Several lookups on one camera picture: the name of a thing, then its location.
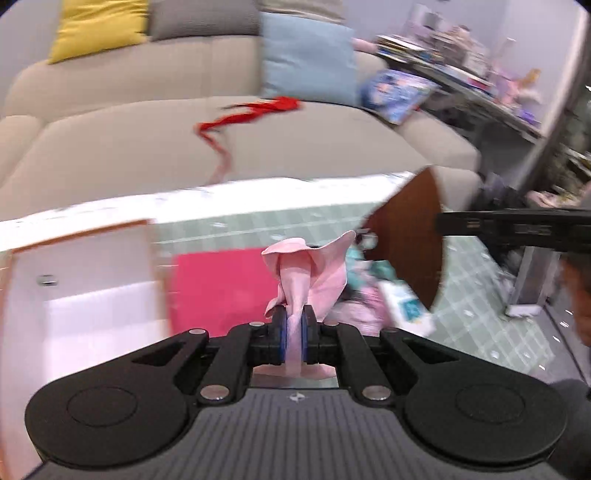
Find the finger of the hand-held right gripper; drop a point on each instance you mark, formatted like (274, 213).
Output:
(461, 223)

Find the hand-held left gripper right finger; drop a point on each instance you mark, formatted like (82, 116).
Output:
(307, 334)

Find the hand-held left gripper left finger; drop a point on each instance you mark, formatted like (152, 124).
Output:
(279, 334)

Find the pink cloth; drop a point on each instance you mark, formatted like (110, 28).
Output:
(300, 277)

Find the teal headband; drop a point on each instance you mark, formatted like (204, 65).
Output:
(364, 263)

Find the white tissue packet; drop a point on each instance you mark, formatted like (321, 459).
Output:
(406, 309)

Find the person's right hand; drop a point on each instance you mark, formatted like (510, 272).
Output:
(577, 300)

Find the red box with clear window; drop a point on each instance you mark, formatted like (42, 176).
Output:
(217, 290)

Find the grey desk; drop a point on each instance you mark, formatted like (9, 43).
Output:
(489, 108)

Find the cartoon print pillow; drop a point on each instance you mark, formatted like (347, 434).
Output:
(397, 92)

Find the white desk organizer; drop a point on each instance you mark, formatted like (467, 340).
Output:
(452, 41)

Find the stack of books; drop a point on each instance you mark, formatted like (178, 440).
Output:
(399, 44)

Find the light blue pillow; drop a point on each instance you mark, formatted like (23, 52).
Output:
(309, 60)

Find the beige sofa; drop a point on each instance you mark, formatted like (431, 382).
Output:
(115, 138)

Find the beige pillow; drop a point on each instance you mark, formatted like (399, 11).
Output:
(300, 7)

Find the grey woven pillow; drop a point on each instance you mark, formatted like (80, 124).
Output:
(203, 18)

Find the yellow pillow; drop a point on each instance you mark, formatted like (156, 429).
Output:
(97, 27)

